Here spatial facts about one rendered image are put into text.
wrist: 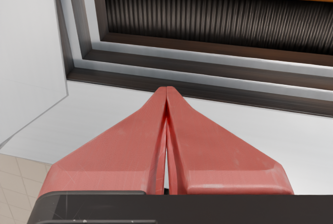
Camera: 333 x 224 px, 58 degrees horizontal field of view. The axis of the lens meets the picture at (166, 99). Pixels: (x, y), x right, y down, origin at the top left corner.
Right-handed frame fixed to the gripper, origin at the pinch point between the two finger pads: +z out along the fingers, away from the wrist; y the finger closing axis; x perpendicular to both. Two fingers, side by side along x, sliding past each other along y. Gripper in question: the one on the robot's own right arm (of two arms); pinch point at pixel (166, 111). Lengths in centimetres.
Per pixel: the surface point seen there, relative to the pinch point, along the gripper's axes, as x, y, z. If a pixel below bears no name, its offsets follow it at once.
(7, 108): 6.1, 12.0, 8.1
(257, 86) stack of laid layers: 2.4, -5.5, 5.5
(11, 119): 7.2, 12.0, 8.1
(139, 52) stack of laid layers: 1.9, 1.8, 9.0
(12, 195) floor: 171, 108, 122
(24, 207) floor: 184, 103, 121
